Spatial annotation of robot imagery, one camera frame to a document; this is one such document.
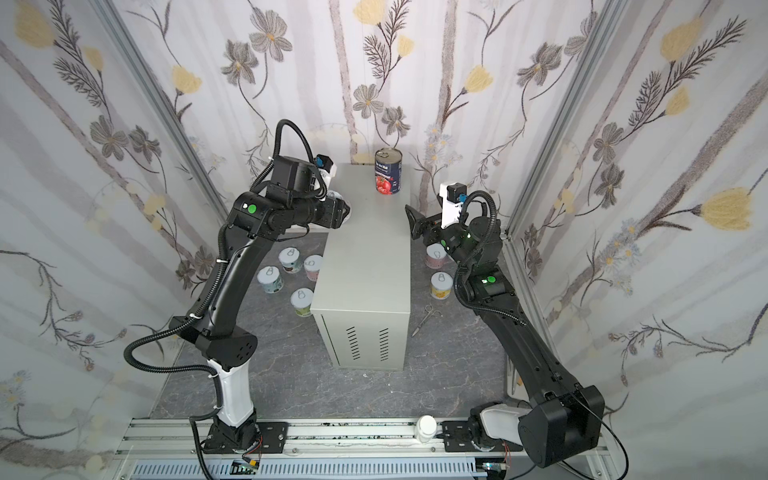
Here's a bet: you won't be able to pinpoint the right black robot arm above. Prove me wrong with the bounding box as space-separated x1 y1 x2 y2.
405 191 605 468

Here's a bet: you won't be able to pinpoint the white cable duct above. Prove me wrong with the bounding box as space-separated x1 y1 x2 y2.
118 457 487 479

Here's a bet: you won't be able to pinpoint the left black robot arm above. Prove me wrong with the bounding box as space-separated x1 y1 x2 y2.
123 134 351 456

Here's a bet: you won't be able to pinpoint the aluminium rail frame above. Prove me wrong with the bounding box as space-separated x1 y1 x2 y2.
104 418 621 479

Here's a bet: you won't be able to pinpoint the pink white can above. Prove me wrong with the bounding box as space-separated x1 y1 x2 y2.
325 191 346 210

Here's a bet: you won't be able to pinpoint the pink can right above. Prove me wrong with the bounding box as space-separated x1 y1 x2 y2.
425 243 447 270

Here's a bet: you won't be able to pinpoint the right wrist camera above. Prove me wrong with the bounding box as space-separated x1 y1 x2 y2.
439 182 467 229

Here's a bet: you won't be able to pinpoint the green label can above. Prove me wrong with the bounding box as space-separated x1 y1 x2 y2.
290 288 314 318

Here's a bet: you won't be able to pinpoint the blue red tomato can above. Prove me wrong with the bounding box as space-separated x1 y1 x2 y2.
374 147 402 195

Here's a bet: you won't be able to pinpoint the grey metal cabinet box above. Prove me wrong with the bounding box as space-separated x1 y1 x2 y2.
311 164 411 371

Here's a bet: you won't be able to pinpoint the dark label can left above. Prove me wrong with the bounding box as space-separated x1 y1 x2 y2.
278 247 303 274

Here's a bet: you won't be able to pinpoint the pink label can left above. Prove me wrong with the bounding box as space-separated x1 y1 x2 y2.
303 254 323 282

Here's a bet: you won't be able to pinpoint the teal label can left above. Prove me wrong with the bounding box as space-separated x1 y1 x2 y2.
257 266 283 294

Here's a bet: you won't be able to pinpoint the small metal scissors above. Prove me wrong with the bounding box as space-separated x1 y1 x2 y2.
411 305 437 337

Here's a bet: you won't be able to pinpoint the yellow label can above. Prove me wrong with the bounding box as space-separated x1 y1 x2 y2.
430 271 453 300

